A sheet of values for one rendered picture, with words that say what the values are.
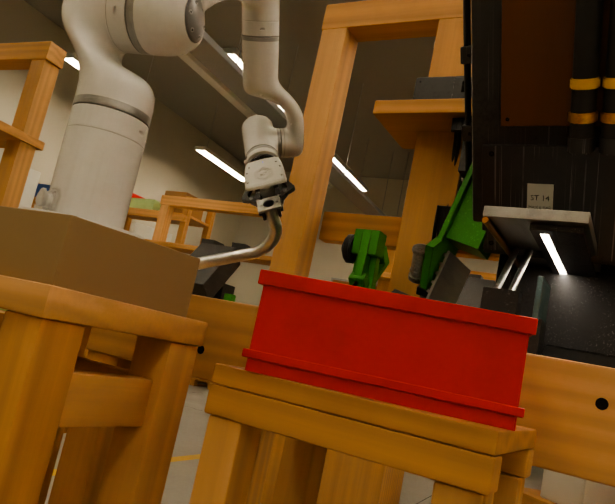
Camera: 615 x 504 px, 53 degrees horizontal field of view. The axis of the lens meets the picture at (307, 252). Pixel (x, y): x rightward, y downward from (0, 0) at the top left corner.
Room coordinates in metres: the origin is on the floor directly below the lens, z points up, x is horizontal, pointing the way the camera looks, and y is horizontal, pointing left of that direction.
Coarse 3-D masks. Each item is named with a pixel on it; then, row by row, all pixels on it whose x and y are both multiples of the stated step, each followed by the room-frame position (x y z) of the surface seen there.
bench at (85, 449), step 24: (96, 360) 1.28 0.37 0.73; (120, 360) 1.26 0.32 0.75; (72, 432) 1.29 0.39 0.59; (96, 432) 1.26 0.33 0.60; (264, 432) 1.80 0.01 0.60; (72, 456) 1.28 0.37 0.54; (96, 456) 1.26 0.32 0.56; (264, 456) 1.82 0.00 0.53; (72, 480) 1.27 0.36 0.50; (96, 480) 1.28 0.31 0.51; (264, 480) 1.85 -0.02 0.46
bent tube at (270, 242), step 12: (264, 204) 1.39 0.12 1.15; (276, 204) 1.37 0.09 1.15; (276, 216) 1.40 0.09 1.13; (276, 228) 1.43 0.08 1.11; (264, 240) 1.48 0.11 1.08; (276, 240) 1.46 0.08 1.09; (228, 252) 1.50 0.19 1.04; (240, 252) 1.49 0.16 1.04; (252, 252) 1.49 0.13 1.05; (264, 252) 1.49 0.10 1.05; (204, 264) 1.49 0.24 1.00; (216, 264) 1.50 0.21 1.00
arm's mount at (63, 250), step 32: (0, 224) 0.82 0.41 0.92; (32, 224) 0.79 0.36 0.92; (64, 224) 0.76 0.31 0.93; (96, 224) 0.80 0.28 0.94; (0, 256) 0.81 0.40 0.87; (32, 256) 0.78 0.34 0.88; (64, 256) 0.76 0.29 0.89; (96, 256) 0.81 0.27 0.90; (128, 256) 0.86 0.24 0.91; (160, 256) 0.91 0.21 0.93; (192, 256) 0.98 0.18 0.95; (96, 288) 0.82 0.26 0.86; (128, 288) 0.87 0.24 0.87; (160, 288) 0.93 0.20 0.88; (192, 288) 0.99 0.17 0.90
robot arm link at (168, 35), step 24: (144, 0) 0.86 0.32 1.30; (168, 0) 0.86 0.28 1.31; (192, 0) 0.88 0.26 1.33; (216, 0) 1.08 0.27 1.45; (144, 24) 0.88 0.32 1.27; (168, 24) 0.87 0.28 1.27; (192, 24) 0.89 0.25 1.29; (144, 48) 0.92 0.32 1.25; (168, 48) 0.91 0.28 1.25; (192, 48) 0.93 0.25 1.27
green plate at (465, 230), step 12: (468, 180) 1.16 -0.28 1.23; (468, 192) 1.17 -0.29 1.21; (456, 204) 1.17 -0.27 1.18; (468, 204) 1.17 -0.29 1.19; (456, 216) 1.18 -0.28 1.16; (468, 216) 1.17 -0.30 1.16; (444, 228) 1.18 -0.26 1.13; (456, 228) 1.18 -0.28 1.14; (468, 228) 1.17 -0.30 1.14; (480, 228) 1.16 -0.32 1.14; (444, 240) 1.19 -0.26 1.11; (456, 240) 1.18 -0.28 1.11; (468, 240) 1.17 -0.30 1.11; (480, 240) 1.15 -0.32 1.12; (444, 252) 1.22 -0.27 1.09; (456, 252) 1.28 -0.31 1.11; (468, 252) 1.25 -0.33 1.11; (480, 252) 1.18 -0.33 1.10
